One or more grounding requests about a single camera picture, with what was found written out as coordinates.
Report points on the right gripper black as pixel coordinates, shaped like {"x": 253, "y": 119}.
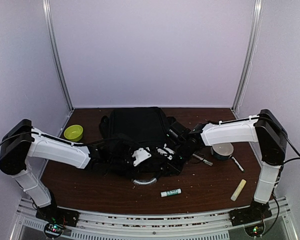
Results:
{"x": 176, "y": 169}

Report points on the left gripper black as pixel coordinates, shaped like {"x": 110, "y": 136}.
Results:
{"x": 141, "y": 166}

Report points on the black student backpack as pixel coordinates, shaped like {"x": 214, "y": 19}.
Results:
{"x": 147, "y": 126}

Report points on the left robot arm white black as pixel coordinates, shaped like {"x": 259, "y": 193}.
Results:
{"x": 24, "y": 141}

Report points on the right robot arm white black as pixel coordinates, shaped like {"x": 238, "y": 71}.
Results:
{"x": 263, "y": 129}

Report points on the green capped white marker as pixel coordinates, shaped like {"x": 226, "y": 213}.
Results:
{"x": 202, "y": 159}

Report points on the white blue ceramic bowl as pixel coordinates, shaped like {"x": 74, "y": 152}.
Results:
{"x": 222, "y": 151}

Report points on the white green glue stick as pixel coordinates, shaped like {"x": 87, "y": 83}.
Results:
{"x": 170, "y": 193}

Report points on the lime green bowl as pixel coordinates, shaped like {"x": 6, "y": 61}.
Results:
{"x": 74, "y": 133}

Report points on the blue capped white marker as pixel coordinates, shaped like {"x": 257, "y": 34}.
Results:
{"x": 238, "y": 164}

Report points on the pale yellow highlighter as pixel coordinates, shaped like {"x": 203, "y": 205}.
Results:
{"x": 238, "y": 190}

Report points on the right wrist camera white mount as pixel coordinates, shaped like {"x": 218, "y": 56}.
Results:
{"x": 166, "y": 152}

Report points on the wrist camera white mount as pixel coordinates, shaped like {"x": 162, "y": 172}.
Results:
{"x": 166, "y": 152}
{"x": 141, "y": 155}

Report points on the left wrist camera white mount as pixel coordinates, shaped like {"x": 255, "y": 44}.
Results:
{"x": 141, "y": 155}

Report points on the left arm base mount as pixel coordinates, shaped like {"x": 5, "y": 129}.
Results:
{"x": 61, "y": 216}

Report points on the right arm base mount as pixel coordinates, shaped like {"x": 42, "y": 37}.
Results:
{"x": 247, "y": 215}

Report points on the right aluminium frame post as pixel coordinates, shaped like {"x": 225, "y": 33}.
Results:
{"x": 250, "y": 51}

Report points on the aluminium frame post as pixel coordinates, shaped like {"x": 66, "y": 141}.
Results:
{"x": 55, "y": 53}
{"x": 250, "y": 51}

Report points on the left aluminium frame post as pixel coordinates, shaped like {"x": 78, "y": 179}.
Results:
{"x": 55, "y": 53}

